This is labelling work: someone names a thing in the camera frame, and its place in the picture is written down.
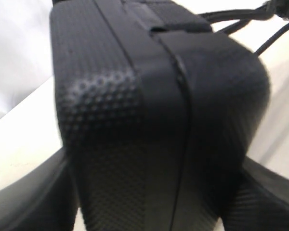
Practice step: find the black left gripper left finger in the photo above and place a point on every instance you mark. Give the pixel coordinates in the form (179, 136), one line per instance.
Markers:
(43, 200)

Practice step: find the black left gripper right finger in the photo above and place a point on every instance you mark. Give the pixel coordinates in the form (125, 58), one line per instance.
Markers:
(260, 201)

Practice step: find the black plastic carrying case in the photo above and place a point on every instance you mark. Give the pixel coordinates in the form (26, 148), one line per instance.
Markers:
(156, 112)

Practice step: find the white backdrop curtain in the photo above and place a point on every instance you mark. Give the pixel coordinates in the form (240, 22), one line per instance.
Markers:
(25, 53)

